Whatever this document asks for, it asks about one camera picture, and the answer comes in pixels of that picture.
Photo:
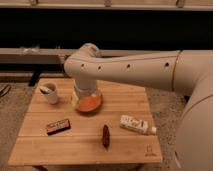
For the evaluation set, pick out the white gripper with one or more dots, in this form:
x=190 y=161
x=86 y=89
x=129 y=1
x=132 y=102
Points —
x=82 y=88

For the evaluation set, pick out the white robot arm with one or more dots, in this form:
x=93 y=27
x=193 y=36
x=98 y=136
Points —
x=188 y=72

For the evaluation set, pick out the orange ceramic bowl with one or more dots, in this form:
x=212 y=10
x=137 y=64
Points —
x=89 y=103

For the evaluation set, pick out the white cup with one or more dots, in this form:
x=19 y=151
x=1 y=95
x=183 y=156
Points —
x=49 y=91

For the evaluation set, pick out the black red small box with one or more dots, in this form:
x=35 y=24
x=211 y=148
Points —
x=58 y=126

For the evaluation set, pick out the wooden table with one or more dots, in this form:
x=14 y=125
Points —
x=82 y=143

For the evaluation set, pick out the white tube package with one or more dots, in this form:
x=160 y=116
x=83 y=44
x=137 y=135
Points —
x=137 y=125

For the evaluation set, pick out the grey bench rail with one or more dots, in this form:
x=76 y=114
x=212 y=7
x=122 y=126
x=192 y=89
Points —
x=54 y=56

